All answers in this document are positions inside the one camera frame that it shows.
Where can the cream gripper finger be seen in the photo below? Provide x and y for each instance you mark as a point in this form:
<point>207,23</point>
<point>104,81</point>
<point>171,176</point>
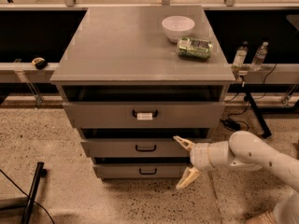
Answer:
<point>189,175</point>
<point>187,144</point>

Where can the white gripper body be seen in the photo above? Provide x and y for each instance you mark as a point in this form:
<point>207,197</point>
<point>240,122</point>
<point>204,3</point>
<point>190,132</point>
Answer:
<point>200,157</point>

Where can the grey drawer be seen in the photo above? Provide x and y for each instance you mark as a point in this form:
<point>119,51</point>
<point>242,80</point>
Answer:
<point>137,142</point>
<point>142,107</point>
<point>124,168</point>

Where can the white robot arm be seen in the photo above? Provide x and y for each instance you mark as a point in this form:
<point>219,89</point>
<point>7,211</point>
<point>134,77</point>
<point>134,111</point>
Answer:
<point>244,151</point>

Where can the grey top drawer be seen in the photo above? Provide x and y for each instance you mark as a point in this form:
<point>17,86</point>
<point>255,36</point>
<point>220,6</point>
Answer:
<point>142,107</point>

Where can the grey drawer cabinet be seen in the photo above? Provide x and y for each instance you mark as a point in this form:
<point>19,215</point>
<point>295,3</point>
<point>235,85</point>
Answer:
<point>126,46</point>

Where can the grey bottom drawer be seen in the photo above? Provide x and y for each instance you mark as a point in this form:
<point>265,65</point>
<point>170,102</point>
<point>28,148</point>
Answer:
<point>124,168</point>

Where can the black stand leg right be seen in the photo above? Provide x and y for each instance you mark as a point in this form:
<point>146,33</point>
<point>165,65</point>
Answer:
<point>266,131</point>

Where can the black stand leg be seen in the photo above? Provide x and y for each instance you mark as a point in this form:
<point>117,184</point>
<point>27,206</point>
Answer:
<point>266,131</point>
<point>32,194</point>

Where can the left clear water bottle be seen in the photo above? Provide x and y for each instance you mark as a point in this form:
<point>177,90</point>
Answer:
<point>240,55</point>

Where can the clear water bottle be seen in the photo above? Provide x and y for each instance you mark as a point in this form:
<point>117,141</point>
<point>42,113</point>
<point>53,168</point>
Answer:
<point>259,56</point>
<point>240,55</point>

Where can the green snack packet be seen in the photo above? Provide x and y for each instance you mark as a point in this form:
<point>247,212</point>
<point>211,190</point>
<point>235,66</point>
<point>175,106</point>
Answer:
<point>194,48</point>

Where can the right clear water bottle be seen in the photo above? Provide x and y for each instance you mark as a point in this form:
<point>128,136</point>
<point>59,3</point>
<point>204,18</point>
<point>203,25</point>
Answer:
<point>259,56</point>

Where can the white bowl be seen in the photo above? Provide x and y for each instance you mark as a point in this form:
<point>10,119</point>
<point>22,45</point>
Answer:
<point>176,27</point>

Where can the black stand leg left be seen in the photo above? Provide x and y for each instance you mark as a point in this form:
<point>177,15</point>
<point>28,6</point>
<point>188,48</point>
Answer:
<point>32,194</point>

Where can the black yellow tape measure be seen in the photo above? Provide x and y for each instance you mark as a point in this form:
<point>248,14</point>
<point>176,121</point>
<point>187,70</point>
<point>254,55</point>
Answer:
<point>39,63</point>

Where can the black power adapter with cable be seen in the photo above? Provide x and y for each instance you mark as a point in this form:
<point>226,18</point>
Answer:
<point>233,123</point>

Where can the grey window ledge rail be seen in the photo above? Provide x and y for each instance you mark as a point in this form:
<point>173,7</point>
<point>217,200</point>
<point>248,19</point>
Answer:
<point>270,73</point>

